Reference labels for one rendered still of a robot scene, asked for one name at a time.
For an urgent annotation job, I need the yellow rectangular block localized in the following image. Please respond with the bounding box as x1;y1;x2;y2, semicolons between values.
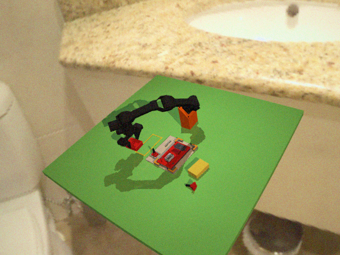
188;159;209;178

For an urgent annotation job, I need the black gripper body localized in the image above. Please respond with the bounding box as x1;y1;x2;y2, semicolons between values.
117;123;143;147

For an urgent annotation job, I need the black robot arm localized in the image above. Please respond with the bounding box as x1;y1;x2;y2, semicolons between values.
108;95;200;135

